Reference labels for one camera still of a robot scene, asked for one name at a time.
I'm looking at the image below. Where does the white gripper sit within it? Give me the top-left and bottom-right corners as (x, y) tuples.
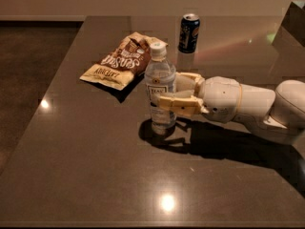
(155, 73), (241, 123)

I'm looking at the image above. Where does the clear plastic water bottle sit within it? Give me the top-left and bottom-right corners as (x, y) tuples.
(145, 42), (176, 135)

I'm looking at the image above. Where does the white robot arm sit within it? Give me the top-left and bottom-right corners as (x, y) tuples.
(152, 73), (305, 145)

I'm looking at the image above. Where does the dark blue soda can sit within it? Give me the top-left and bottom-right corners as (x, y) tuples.
(178, 13), (200, 53)

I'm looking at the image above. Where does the brown chips bag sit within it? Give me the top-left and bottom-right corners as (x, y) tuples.
(80, 32), (167, 91)

